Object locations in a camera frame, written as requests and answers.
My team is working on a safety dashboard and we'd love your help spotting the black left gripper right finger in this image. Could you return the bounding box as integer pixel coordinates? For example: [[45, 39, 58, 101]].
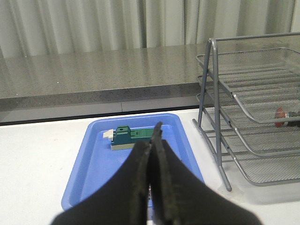
[[149, 122, 261, 225]]

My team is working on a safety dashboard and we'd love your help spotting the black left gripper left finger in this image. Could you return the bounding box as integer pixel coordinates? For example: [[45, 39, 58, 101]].
[[52, 141, 150, 225]]

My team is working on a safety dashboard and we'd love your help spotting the silver mesh tray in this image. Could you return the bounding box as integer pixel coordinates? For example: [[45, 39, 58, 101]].
[[202, 71, 300, 157], [193, 105, 300, 190], [208, 48, 300, 123]]

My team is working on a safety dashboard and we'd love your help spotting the red emergency stop button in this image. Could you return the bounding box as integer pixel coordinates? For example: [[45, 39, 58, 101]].
[[274, 107, 300, 128]]

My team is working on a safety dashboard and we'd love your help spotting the blue plastic tray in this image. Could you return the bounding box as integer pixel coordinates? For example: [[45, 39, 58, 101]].
[[61, 113, 203, 210]]

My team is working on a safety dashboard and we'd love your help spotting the green terminal block module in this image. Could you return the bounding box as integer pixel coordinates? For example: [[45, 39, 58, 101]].
[[103, 125, 154, 150]]

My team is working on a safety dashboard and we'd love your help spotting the grey stone counter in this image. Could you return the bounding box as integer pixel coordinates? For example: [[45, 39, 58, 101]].
[[0, 35, 300, 124]]

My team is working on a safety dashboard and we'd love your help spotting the silver rack frame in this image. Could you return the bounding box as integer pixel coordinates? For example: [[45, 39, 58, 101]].
[[194, 36, 300, 191]]

